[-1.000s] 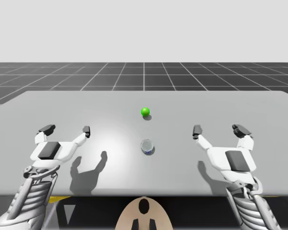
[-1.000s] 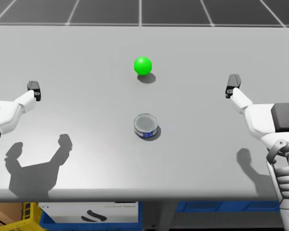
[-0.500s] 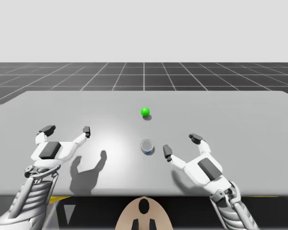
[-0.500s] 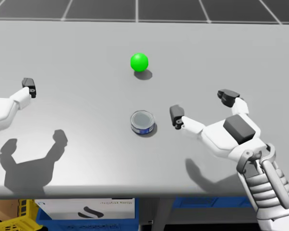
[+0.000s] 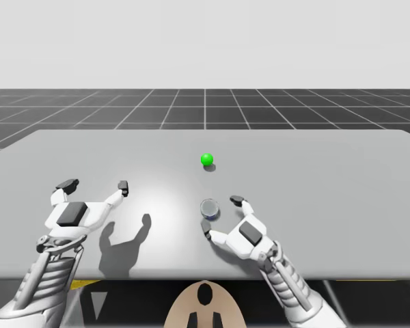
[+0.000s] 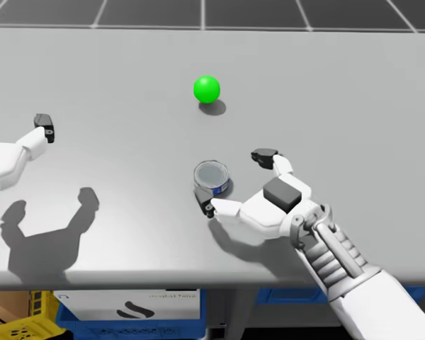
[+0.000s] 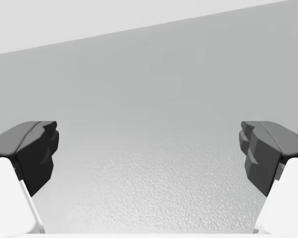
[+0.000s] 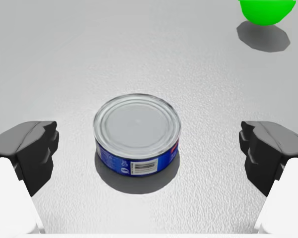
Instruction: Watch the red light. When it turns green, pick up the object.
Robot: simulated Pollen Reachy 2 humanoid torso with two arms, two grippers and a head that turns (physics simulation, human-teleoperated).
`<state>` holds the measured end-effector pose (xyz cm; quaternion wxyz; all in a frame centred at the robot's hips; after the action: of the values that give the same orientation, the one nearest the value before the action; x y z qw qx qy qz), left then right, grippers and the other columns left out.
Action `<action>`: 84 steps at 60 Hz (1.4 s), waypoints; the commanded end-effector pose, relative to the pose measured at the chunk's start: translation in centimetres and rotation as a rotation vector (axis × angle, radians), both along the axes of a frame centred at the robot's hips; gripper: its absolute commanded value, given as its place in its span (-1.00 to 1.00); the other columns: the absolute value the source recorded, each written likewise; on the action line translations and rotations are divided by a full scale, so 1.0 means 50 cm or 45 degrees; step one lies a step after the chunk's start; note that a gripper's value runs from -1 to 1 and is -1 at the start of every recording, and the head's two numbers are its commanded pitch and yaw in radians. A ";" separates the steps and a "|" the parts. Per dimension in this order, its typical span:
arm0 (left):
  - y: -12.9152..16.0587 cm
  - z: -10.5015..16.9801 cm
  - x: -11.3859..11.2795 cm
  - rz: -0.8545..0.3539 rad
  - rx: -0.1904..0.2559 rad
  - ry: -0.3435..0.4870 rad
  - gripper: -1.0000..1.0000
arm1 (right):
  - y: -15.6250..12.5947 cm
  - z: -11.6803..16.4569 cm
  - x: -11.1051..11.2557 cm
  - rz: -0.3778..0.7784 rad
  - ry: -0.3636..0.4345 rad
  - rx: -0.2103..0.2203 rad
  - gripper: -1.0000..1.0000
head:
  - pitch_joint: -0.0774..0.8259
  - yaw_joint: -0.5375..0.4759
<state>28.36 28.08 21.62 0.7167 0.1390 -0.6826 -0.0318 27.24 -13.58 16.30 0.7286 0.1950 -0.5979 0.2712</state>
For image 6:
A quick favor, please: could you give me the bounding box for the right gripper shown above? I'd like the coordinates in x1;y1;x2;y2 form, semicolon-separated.
194;148;322;239

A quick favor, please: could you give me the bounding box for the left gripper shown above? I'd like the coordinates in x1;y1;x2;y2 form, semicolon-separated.
0;113;56;200

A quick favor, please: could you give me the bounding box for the green ball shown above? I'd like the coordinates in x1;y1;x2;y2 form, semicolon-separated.
193;75;221;104

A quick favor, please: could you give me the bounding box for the blue box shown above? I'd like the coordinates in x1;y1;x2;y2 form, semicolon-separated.
256;287;329;306
55;288;207;340

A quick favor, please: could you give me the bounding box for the white box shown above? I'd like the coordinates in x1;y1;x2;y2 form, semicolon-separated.
52;289;201;322

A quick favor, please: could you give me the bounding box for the yellow box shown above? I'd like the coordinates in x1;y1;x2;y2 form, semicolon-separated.
0;290;67;340

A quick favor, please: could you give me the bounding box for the brown box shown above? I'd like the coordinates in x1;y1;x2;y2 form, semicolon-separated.
0;290;31;325

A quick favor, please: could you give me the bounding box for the blue can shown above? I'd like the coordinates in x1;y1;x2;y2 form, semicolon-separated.
193;159;233;198

